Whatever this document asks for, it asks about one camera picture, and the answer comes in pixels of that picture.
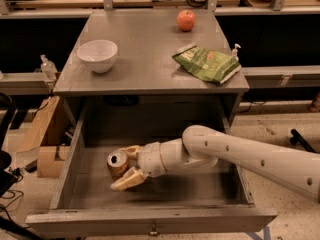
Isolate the green chip bag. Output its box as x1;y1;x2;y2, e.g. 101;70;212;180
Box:
172;43;241;84

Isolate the grey cabinet counter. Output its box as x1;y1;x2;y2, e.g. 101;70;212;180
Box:
54;9;249;121

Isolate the grey open drawer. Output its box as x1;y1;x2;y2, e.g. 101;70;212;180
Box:
26;97;277;238

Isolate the orange soda can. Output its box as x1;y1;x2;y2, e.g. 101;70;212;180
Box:
107;151;129;180

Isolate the metal drawer knob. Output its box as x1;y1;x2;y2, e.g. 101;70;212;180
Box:
148;223;160;237

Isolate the clear sanitizer bottle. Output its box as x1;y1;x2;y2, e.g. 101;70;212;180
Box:
40;55;57;80

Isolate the white ceramic bowl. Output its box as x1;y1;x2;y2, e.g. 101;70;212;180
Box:
77;40;118;73

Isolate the small pump bottle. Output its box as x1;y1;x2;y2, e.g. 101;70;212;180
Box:
232;43;241;61

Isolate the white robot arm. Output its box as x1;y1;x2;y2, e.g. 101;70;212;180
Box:
111;125;320;202

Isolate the red apple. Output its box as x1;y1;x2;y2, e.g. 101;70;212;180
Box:
177;10;196;32

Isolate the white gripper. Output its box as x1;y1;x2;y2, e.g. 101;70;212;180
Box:
110;142;166;191

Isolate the brown cardboard box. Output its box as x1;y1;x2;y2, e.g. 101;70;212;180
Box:
17;96;70;178

